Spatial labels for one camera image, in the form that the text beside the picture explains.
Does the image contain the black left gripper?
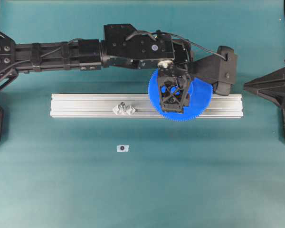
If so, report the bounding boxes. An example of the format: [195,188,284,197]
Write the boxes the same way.
[157,39,194,114]

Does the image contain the large blue plastic gear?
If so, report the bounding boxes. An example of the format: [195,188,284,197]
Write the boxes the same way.
[148,70,213,122]

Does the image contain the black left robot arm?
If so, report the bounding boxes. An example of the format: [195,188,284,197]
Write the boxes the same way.
[0,24,194,113]

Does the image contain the small white marker sticker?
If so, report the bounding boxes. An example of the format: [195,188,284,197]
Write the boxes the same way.
[116,145,130,152]

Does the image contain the silver aluminium extrusion rail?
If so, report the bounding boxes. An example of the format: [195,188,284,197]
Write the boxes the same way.
[50,94,244,118]

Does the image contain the silver shaft bracket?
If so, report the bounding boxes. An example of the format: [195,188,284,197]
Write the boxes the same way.
[112,102,136,115]

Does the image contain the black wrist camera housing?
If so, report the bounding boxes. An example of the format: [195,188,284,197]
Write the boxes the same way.
[188,46,238,96]

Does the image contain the black camera cable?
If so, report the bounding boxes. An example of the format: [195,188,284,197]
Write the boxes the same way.
[125,30,229,60]

